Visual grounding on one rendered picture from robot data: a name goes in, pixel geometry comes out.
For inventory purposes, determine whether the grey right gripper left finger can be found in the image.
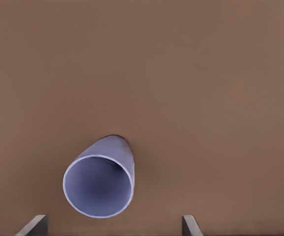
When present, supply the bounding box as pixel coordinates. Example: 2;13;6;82
14;214;49;236

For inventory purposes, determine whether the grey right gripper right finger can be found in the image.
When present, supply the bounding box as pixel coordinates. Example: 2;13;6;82
182;214;204;236

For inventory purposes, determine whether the lavender blue cup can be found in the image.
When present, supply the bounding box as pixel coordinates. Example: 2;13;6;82
63;134;135;218

